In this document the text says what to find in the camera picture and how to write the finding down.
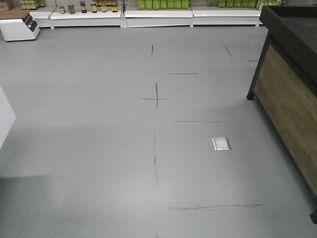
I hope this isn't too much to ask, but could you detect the white box appliance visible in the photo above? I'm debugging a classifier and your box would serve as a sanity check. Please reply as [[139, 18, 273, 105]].
[[0, 10, 40, 42]]

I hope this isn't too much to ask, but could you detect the row of green bottles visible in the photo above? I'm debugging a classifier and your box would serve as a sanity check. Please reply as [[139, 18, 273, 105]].
[[137, 0, 190, 10]]

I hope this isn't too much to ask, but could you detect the metal floor outlet cover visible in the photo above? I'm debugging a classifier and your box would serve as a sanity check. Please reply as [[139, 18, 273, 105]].
[[211, 136, 232, 151]]

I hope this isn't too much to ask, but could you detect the dark sauce jar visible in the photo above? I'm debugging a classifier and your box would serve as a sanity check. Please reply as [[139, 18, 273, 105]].
[[80, 0, 87, 13]]

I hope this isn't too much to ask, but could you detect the green pickle jar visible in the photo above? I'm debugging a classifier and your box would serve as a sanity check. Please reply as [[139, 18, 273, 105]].
[[59, 5, 65, 14]]

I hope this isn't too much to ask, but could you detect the white store shelf unit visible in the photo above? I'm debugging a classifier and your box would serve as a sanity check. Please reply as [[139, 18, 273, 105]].
[[30, 0, 261, 29]]

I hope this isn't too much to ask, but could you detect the black wooden display stand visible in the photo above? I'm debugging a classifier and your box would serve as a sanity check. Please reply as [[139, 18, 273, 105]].
[[247, 4, 317, 225]]

